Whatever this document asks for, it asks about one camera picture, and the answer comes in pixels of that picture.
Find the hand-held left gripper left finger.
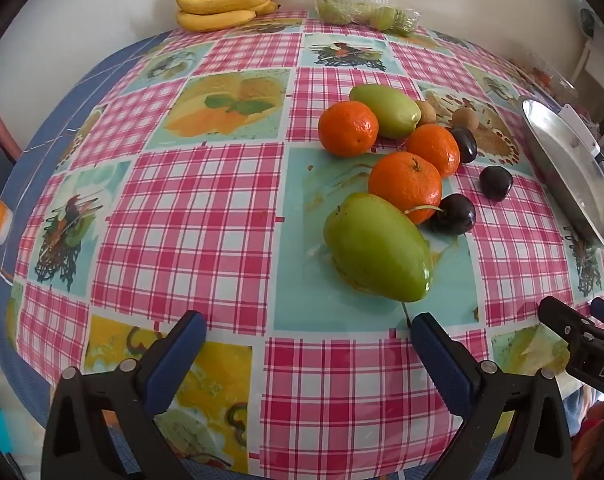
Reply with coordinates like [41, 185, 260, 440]
[41, 310, 207, 480]

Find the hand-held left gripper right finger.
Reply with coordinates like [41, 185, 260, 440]
[411, 312, 575, 480]

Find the large green mango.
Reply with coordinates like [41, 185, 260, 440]
[323, 192, 434, 303]

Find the round metal tray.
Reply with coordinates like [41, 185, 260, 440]
[518, 95, 604, 252]

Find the dark plum with stem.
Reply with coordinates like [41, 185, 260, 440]
[403, 193, 477, 236]

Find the orange tangerine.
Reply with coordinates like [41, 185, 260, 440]
[407, 123, 461, 179]
[318, 100, 379, 157]
[368, 151, 443, 225]

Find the brown longan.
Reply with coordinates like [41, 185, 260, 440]
[414, 100, 438, 126]
[451, 108, 480, 134]

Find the small green mango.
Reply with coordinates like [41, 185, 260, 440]
[350, 84, 423, 140]

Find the clear pack of small fruits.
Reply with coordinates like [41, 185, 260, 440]
[512, 55, 577, 103]

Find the clear pack of green fruits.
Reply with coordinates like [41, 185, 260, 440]
[312, 0, 423, 37]

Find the pink checked printed tablecloth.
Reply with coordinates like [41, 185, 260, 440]
[4, 10, 604, 476]

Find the white power strip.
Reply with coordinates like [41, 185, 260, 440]
[556, 104, 603, 159]

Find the white furniture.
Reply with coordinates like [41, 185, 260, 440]
[566, 35, 604, 128]

